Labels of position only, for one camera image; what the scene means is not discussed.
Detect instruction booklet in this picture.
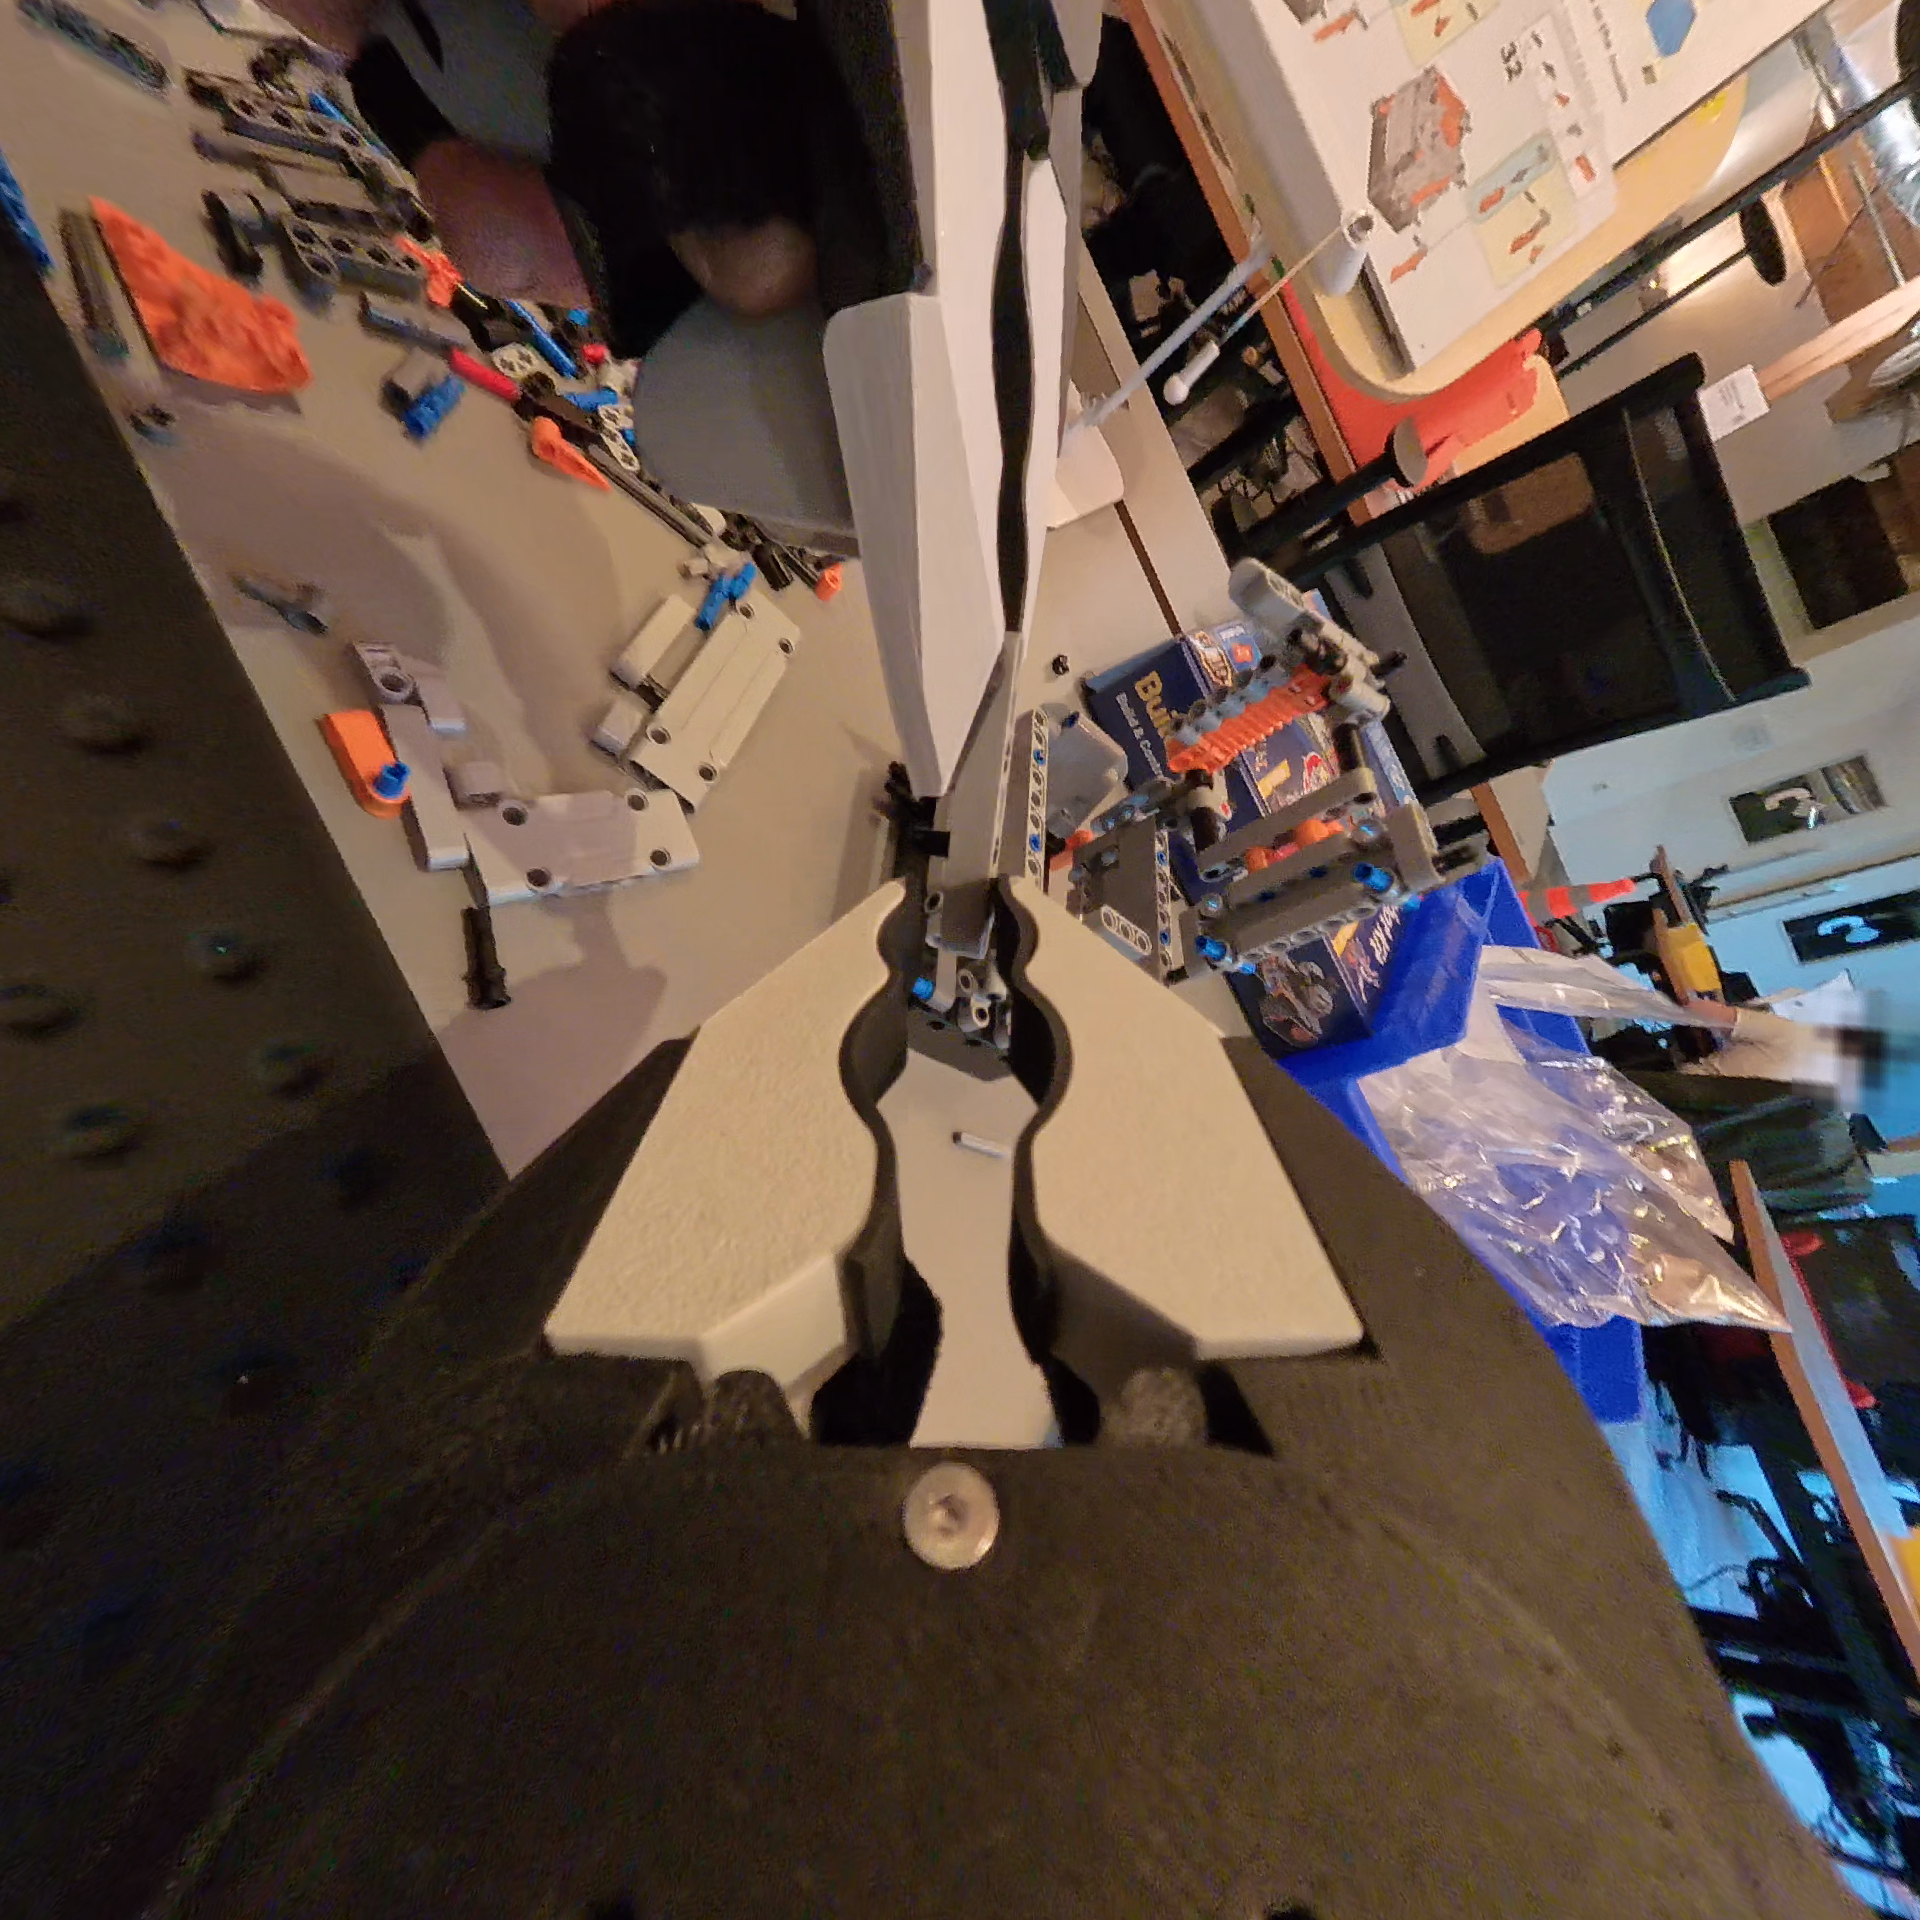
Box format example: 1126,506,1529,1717
1187,0,1849,377

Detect blue robot kit box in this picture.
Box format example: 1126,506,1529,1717
1080,615,1413,1022

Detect pile of small building parts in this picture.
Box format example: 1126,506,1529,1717
181,0,843,602

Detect clear plastic bags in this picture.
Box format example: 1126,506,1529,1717
1350,945,1788,1338

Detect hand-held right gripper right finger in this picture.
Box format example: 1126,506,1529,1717
1007,900,1371,1375

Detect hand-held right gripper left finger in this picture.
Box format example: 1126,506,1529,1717
541,880,919,1368

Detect orange gear frame assembly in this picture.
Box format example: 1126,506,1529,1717
900,555,1429,1038

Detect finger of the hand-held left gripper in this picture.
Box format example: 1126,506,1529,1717
821,0,1053,827
1014,0,1165,648

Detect blue plastic bin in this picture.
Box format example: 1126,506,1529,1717
1261,855,1652,1428

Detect grey long bar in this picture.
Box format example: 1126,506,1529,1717
586,570,806,812

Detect person's left hand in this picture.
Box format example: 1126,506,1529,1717
451,135,828,326

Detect small orange block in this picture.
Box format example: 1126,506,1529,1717
325,706,417,812

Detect large orange wedge piece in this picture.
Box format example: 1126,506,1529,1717
90,196,319,408

